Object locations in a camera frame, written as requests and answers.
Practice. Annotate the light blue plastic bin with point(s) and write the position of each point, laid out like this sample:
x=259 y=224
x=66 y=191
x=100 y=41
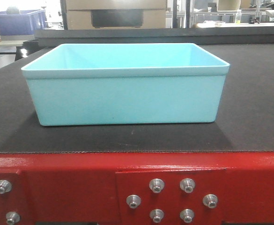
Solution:
x=97 y=84

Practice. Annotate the black conveyor belt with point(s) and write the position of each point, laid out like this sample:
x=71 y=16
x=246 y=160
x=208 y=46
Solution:
x=245 y=120

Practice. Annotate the silver bolt upper middle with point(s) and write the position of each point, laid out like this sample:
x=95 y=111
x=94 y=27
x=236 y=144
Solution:
x=156 y=185

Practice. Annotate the silver bolt upper right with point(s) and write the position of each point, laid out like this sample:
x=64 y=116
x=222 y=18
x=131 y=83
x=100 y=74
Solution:
x=187 y=185

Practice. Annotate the silver bolt bottom middle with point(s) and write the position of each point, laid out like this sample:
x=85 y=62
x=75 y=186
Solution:
x=156 y=215

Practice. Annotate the cardboard box with black slot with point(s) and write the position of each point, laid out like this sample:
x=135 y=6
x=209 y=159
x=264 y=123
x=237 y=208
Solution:
x=115 y=14

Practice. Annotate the silver bolt bottom right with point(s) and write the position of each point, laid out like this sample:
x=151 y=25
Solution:
x=187 y=215

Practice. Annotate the grey side table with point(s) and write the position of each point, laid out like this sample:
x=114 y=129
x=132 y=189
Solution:
x=20 y=51

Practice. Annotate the blue crate on table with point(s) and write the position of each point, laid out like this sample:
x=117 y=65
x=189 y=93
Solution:
x=24 y=23

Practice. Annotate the silver bolt far left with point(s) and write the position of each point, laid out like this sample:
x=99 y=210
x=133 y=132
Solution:
x=5 y=186

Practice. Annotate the silver bolt lower left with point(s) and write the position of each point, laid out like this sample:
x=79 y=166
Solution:
x=12 y=218

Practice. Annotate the silver bolt left of ring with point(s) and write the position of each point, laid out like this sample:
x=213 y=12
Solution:
x=133 y=201

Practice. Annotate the silver bolt of ring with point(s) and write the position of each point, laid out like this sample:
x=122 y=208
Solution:
x=210 y=201
x=133 y=201

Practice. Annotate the silver bolt right of ring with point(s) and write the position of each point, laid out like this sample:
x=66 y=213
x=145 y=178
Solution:
x=210 y=201

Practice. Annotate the red conveyor frame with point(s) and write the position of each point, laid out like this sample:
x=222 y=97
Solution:
x=90 y=187

